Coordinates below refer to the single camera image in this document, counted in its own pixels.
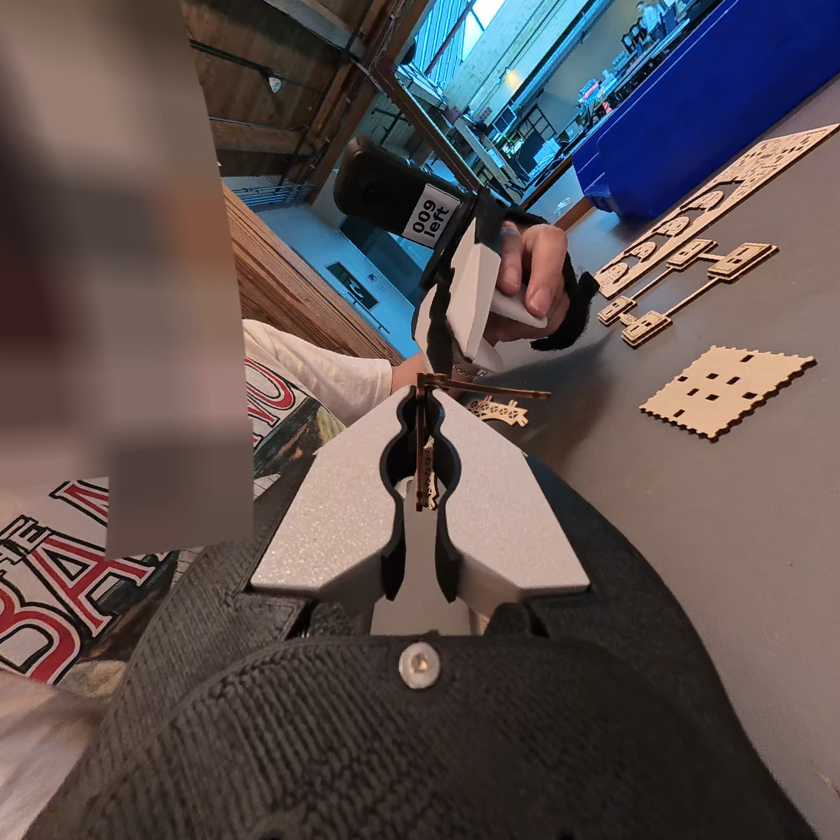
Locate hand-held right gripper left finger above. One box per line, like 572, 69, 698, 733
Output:
251, 386, 422, 616

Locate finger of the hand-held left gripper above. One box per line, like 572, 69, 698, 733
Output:
412, 272, 504, 379
445, 238, 550, 360

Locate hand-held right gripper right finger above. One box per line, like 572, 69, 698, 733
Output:
424, 387, 592, 619

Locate wooden lattice arch piece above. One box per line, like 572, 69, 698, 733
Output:
423, 373, 553, 511
415, 373, 427, 514

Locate person's left forearm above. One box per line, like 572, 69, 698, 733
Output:
392, 354, 431, 395

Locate person's left hand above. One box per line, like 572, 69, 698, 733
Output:
489, 223, 572, 343

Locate small wooden arch piece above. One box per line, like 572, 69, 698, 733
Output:
465, 395, 530, 429

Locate person's printed white shirt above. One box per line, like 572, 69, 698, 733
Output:
0, 318, 395, 840

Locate wooden partition panel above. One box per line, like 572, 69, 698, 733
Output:
222, 182, 406, 366

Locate blue plastic bin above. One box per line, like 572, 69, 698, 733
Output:
571, 0, 840, 222

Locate square wooden platform with holes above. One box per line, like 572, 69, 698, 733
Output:
638, 345, 818, 442

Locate wooden arch cutout sheet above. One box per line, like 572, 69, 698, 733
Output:
592, 122, 840, 298

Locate wooden four-square frame piece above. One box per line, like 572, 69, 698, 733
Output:
597, 239, 780, 349

